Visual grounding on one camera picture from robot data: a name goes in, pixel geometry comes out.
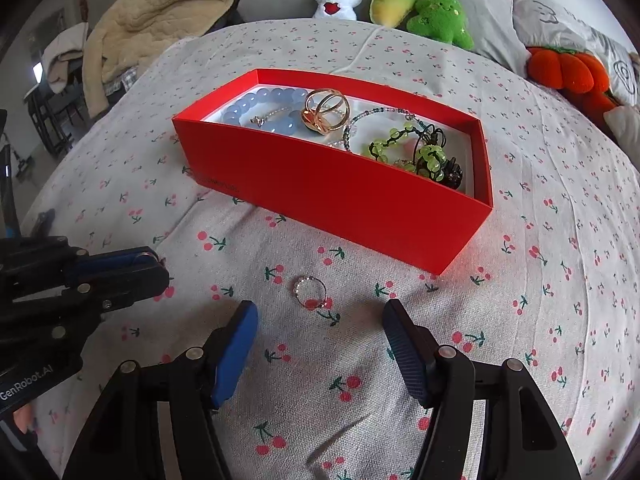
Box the cream cushion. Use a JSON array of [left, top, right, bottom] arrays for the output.
[[602, 105, 640, 156]]

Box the cloth draped on chair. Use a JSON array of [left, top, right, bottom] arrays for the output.
[[42, 22, 91, 93]]

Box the dark chair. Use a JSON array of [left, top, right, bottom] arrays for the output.
[[25, 85, 88, 156]]

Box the cherry print bedsheet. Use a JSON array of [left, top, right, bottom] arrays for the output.
[[20, 17, 640, 480]]

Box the orange pumpkin plush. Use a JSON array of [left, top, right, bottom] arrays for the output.
[[565, 87, 621, 117], [527, 46, 610, 94]]

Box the person's left hand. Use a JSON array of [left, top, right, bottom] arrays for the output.
[[11, 406, 35, 435]]

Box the red cardboard box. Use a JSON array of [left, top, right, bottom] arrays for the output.
[[171, 67, 496, 277]]

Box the beige quilted blanket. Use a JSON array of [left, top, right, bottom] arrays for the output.
[[82, 0, 271, 86]]

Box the clear bead bracelet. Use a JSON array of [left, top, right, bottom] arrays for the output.
[[249, 107, 361, 152]]

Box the green tree plush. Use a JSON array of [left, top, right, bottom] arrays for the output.
[[406, 0, 475, 52]]

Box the dark green bead bracelet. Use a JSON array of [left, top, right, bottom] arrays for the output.
[[344, 105, 436, 133]]

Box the plaid cloth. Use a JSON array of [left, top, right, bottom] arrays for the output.
[[102, 65, 138, 98]]

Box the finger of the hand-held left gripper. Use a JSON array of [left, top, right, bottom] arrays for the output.
[[50, 261, 171, 337], [62, 246, 163, 286]]

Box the gold ring ornament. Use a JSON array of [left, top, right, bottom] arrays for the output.
[[300, 88, 351, 137]]

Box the grey pillow with line drawings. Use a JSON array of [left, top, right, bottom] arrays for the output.
[[512, 0, 640, 108]]

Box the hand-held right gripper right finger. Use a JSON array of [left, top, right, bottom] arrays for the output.
[[381, 298, 571, 480]]

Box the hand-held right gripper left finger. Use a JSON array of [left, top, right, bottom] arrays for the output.
[[60, 300, 260, 480]]

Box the small bead ring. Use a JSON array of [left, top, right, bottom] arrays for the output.
[[291, 275, 328, 311]]

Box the blue bead bracelet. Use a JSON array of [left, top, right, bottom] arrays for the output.
[[220, 87, 308, 136]]

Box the black hair claw clip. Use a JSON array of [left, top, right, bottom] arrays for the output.
[[435, 157, 465, 192]]

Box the green bead cord bracelet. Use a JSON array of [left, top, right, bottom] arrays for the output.
[[367, 120, 448, 183]]

